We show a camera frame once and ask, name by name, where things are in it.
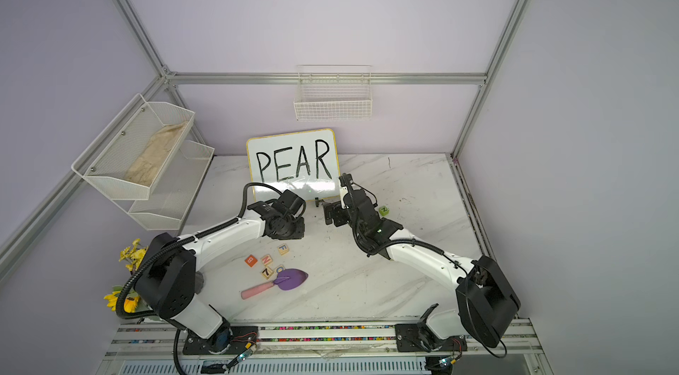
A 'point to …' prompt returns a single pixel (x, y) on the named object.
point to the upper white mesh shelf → (131, 153)
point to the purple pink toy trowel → (286, 279)
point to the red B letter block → (251, 260)
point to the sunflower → (131, 299)
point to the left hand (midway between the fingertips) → (296, 234)
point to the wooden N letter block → (267, 260)
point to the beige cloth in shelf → (156, 154)
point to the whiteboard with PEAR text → (305, 162)
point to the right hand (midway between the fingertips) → (330, 202)
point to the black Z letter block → (267, 272)
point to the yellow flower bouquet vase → (134, 255)
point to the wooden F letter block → (283, 249)
